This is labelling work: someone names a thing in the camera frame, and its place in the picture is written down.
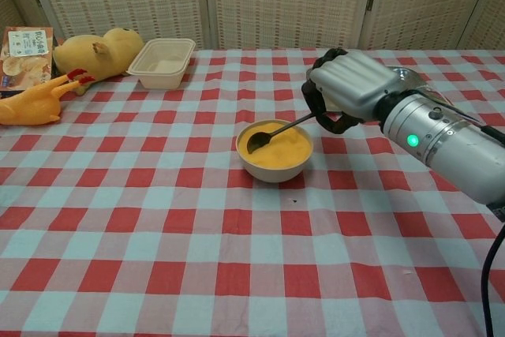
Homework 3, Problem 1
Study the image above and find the yellow plush toy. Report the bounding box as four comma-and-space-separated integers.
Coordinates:
53, 28, 145, 96

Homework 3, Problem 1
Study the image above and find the beige rectangular food container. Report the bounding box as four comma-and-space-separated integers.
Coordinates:
125, 38, 196, 90

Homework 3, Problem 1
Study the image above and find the yellow rubber chicken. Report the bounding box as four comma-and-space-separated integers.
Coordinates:
0, 68, 96, 127

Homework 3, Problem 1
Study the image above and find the snack box with white label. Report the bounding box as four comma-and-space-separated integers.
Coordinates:
0, 27, 55, 99

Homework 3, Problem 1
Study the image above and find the black spoon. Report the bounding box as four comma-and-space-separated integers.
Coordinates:
247, 113, 316, 155

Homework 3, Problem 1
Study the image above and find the thick black cable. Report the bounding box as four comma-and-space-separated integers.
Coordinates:
481, 226, 505, 337

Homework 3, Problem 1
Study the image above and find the rectangular metal tray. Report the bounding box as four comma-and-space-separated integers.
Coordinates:
306, 66, 431, 114

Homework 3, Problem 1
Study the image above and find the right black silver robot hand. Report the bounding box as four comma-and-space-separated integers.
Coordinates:
301, 47, 403, 136

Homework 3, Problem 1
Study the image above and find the cream round bowl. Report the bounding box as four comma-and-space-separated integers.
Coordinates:
235, 118, 315, 184

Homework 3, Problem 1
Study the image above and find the red white checkered tablecloth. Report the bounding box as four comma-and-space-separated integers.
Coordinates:
0, 47, 505, 337

